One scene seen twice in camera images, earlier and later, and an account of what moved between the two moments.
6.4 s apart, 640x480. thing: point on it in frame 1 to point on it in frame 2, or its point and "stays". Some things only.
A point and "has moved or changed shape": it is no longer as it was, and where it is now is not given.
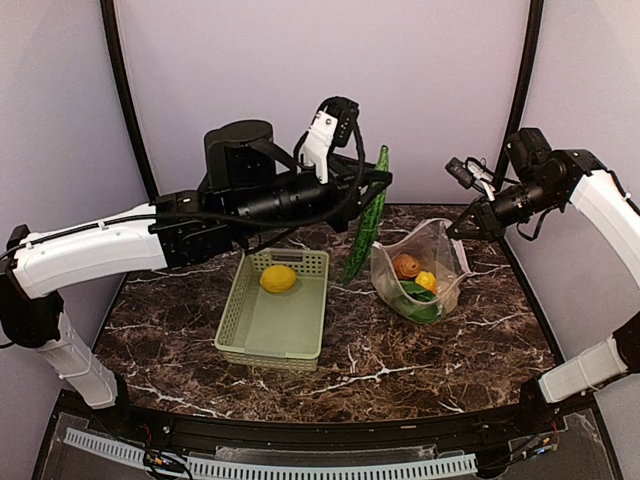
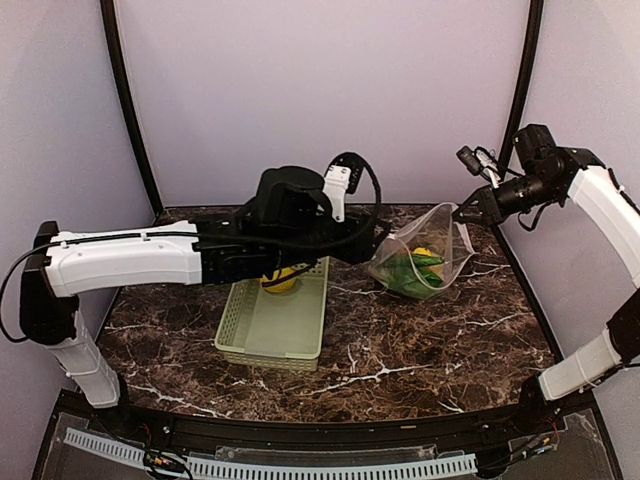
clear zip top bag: [419, 272] has moved or changed shape
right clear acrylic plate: [577, 453] stays
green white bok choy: [419, 303] to [409, 275]
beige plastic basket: [275, 313] stays
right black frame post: [523, 84] stays
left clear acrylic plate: [68, 462] stays
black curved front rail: [128, 415] stays
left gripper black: [349, 174] to [361, 246]
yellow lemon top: [277, 278] stays
